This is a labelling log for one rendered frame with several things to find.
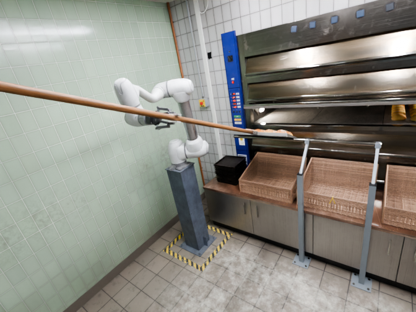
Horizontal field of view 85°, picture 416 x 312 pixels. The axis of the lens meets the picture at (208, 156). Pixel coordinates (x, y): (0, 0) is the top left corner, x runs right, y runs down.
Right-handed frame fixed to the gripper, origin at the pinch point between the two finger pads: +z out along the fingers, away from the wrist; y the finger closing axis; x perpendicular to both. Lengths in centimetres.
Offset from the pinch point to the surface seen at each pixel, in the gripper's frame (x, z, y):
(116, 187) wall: -42, -121, 64
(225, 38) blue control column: -112, -49, -95
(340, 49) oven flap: -126, 55, -72
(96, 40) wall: -16, -121, -71
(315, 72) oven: -131, 36, -57
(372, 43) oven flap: -126, 76, -73
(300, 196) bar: -112, 40, 51
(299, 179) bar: -106, 39, 36
